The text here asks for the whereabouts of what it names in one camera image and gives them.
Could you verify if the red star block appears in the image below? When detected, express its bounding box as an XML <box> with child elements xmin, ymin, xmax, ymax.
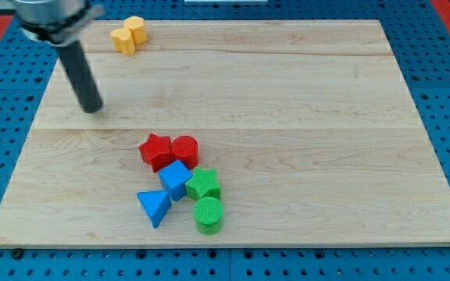
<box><xmin>138</xmin><ymin>133</ymin><xmax>173</xmax><ymax>173</ymax></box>

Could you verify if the yellow hexagon block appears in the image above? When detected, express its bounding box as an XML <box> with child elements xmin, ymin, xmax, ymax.
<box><xmin>124</xmin><ymin>16</ymin><xmax>148</xmax><ymax>44</ymax></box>

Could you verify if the green cylinder block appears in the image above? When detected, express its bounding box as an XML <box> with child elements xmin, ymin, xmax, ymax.
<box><xmin>193</xmin><ymin>197</ymin><xmax>224</xmax><ymax>235</ymax></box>

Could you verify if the blue triangle block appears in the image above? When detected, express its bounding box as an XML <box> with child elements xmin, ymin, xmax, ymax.
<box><xmin>137</xmin><ymin>190</ymin><xmax>172</xmax><ymax>228</ymax></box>

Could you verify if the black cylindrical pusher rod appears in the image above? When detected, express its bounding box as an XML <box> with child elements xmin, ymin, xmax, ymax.
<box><xmin>55</xmin><ymin>41</ymin><xmax>103</xmax><ymax>113</ymax></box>

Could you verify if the yellow heart block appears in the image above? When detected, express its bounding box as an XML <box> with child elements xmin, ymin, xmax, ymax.
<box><xmin>110</xmin><ymin>27</ymin><xmax>136</xmax><ymax>55</ymax></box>

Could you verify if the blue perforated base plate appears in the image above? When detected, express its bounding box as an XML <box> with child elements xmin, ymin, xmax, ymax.
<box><xmin>0</xmin><ymin>0</ymin><xmax>450</xmax><ymax>280</ymax></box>

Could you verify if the green star block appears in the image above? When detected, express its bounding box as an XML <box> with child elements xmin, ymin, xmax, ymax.
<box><xmin>185</xmin><ymin>167</ymin><xmax>221</xmax><ymax>201</ymax></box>

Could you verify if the light wooden board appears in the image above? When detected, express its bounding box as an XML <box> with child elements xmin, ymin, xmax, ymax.
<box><xmin>0</xmin><ymin>20</ymin><xmax>450</xmax><ymax>250</ymax></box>

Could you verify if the red cylinder block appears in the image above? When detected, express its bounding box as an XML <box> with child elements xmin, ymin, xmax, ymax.
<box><xmin>171</xmin><ymin>135</ymin><xmax>199</xmax><ymax>169</ymax></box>

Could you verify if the blue cube block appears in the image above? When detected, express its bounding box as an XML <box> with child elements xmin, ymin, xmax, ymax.
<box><xmin>159</xmin><ymin>160</ymin><xmax>192</xmax><ymax>201</ymax></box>

